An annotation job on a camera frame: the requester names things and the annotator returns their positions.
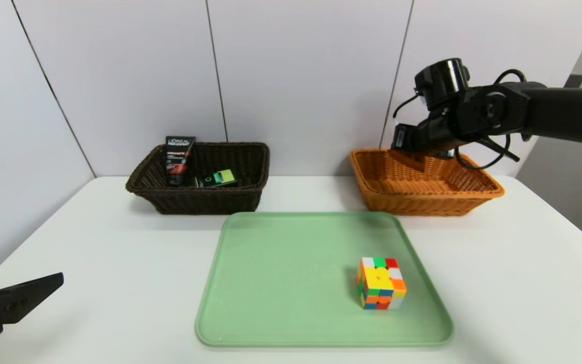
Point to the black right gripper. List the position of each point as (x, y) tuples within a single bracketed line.
[(400, 137)]

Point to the toy waffle with cream fruit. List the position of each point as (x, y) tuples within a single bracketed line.
[(412, 159)]

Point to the multicoloured puzzle cube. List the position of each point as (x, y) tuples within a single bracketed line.
[(382, 285)]

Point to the dark green pump bottle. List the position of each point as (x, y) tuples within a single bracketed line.
[(217, 178)]

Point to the dark tube with red label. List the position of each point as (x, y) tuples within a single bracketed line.
[(179, 159)]

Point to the orange wicker basket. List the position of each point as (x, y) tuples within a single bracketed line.
[(422, 202)]

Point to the dark brown wicker basket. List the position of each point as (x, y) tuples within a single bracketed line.
[(205, 202)]

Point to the light green plastic tray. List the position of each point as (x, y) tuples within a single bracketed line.
[(296, 283)]

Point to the black square wall fitting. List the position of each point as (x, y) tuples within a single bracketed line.
[(575, 79)]

